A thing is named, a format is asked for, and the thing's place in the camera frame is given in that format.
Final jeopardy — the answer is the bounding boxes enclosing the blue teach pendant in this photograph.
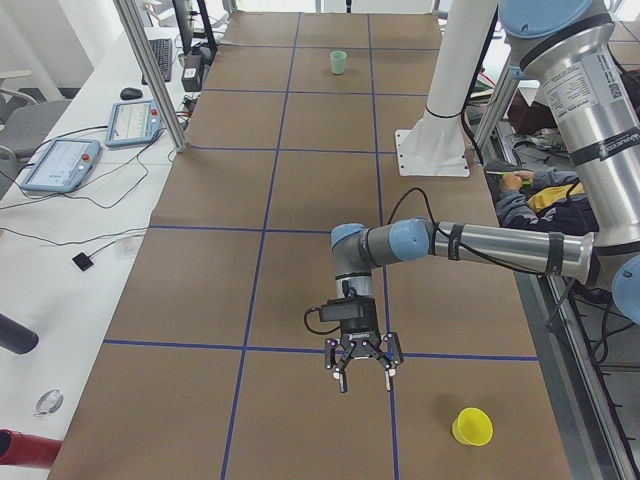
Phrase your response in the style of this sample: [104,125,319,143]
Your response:
[21,138,102,193]
[105,100,162,148]

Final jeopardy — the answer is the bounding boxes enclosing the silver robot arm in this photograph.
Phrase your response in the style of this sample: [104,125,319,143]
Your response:
[319,1,639,382]

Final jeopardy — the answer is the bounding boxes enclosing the black computer monitor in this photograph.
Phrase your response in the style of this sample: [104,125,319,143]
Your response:
[172,0,194,55]

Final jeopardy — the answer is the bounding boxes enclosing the black keyboard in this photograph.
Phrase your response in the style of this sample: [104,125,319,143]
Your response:
[149,38,173,82]

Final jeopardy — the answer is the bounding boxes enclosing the seated person in dark jacket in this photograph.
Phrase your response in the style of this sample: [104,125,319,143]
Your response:
[491,168,599,236]

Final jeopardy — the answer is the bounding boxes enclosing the green plastic cup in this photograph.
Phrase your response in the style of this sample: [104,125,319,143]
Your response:
[329,50,348,75]

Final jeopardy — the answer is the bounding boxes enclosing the near blue teach pendant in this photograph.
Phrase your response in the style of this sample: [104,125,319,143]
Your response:
[21,138,102,193]

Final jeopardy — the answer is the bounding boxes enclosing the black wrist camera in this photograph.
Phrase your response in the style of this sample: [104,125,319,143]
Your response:
[319,297,367,323]

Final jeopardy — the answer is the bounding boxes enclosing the yellow plastic cup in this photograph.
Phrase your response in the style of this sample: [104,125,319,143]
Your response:
[451,407,494,447]

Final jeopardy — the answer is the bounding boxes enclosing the far blue teach pendant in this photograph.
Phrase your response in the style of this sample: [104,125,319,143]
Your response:
[105,100,162,148]

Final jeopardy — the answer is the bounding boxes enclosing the black power adapter box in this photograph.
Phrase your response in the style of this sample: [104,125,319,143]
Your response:
[181,54,202,92]

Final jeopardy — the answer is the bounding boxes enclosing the small black square pad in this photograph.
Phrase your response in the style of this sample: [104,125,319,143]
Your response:
[72,252,94,271]

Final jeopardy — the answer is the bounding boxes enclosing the aluminium frame post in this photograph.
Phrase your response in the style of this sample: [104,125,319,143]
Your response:
[113,0,187,153]

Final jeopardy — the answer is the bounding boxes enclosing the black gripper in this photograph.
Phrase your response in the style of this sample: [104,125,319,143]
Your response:
[324,298,403,394]

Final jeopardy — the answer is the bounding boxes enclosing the black computer mouse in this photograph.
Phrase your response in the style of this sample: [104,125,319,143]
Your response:
[120,87,143,101]

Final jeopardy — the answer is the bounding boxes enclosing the black cylinder bottle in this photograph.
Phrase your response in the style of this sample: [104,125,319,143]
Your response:
[0,314,39,355]

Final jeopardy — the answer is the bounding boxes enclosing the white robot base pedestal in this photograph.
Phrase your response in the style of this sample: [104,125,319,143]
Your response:
[395,0,498,177]

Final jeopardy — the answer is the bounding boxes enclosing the red cylinder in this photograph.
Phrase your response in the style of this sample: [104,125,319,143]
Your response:
[1,429,62,469]

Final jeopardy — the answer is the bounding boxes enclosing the grey office chair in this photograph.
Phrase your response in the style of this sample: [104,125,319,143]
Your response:
[1,70,71,172]

